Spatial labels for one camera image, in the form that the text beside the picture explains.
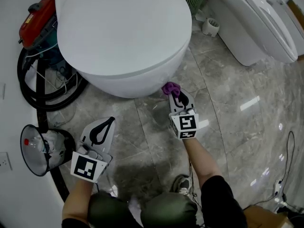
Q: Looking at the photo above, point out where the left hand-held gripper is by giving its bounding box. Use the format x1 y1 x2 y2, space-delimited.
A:
70 116 116 184

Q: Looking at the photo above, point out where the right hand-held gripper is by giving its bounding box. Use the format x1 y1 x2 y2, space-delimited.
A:
168 90 200 141

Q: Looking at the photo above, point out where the purple cloth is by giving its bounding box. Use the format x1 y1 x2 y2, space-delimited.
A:
161 81 181 98

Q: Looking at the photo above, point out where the white oval toilet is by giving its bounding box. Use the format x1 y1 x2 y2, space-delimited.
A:
54 0 193 99

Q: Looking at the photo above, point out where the person's right forearm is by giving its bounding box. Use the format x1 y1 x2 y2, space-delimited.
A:
183 137 223 188

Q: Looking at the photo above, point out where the person's left forearm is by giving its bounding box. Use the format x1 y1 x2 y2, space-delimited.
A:
61 179 96 224

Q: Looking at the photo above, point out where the white toilet brush holder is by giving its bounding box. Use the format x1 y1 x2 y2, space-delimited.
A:
202 17 221 38

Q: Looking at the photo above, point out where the white toilet with raised lid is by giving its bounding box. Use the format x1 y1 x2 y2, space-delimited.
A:
209 0 299 67

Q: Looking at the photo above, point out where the clear plastic bottle red cap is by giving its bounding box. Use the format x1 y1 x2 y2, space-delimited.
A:
23 137 50 154

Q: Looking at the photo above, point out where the person's left leg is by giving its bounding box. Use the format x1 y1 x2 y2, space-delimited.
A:
88 192 134 228

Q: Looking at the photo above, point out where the person's leg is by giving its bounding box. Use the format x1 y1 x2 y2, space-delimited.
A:
139 192 198 228
88 192 134 228

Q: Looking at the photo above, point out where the person's grey shoe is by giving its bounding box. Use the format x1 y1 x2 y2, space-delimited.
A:
171 174 193 196

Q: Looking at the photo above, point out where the person's right leg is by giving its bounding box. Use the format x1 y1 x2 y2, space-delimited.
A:
139 192 198 228

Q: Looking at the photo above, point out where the person's black shirt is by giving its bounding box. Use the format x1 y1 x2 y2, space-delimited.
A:
61 174 248 228

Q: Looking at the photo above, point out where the red vacuum cleaner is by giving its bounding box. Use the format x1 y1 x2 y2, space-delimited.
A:
18 0 72 74

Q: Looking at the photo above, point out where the white power strip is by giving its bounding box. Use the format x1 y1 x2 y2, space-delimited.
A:
274 179 286 197

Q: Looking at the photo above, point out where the printed brown cardboard box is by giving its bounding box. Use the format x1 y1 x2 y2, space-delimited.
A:
243 205 290 228

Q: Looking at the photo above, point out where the large brown cardboard box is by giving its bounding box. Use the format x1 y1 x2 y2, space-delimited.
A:
285 0 304 62

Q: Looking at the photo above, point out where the black wire waste bin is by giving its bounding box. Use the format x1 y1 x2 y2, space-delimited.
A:
19 123 77 177

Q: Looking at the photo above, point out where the black vacuum hose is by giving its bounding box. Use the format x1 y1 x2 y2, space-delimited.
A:
16 47 89 112

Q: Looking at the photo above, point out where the white wall socket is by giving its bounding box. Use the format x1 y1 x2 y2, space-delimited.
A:
0 152 13 172

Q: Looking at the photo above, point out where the black floor cable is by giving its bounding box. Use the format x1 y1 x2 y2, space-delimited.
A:
256 130 304 212

